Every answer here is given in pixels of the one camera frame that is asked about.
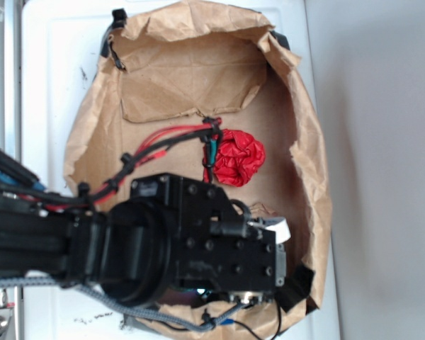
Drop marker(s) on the aluminium frame rail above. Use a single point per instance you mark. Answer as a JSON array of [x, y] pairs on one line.
[[11, 299]]

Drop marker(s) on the crumpled red paper ball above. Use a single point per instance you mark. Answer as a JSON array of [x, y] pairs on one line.
[[238, 157]]

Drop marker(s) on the brown paper bag tray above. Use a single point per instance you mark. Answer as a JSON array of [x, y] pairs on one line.
[[193, 59]]

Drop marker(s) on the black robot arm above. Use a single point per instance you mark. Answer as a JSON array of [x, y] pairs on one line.
[[118, 250]]

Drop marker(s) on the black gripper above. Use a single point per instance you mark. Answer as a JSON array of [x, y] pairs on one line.
[[214, 243]]

